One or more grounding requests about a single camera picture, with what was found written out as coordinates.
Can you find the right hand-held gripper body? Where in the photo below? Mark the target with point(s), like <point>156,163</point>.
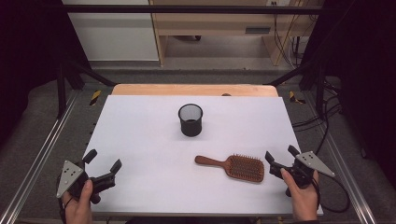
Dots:
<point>311,161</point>

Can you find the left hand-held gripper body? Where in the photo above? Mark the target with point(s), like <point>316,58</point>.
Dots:
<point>72,175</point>

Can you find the wooden paddle hairbrush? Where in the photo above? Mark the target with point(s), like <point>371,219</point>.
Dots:
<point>246,168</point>

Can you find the black mesh cup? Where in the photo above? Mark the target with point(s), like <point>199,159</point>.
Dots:
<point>190,127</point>

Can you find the person's left hand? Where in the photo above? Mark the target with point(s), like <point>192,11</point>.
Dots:
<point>77,210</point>

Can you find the person's right hand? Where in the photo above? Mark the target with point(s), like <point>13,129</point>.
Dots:
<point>303,202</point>

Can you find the white table cover sheet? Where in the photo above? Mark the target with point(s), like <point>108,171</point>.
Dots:
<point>155,155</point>

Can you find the yellow black tape strip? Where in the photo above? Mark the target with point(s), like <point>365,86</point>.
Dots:
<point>95,97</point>
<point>293,97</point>

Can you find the black metal stand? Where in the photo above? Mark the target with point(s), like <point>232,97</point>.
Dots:
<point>62,90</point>
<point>319,87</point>

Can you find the black curtain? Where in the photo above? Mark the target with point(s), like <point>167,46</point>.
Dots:
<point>364,77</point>
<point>28,62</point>

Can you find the wooden table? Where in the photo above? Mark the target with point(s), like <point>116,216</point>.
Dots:
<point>186,90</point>

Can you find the white cabinet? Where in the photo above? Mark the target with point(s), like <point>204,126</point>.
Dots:
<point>115,34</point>

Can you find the light wooden desk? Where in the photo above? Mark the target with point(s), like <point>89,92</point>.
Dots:
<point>211,21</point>

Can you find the aluminium rail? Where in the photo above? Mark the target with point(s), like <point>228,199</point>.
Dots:
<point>345,174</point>
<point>40,155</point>

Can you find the black horizontal frame bar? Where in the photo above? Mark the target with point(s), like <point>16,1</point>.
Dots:
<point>186,9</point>

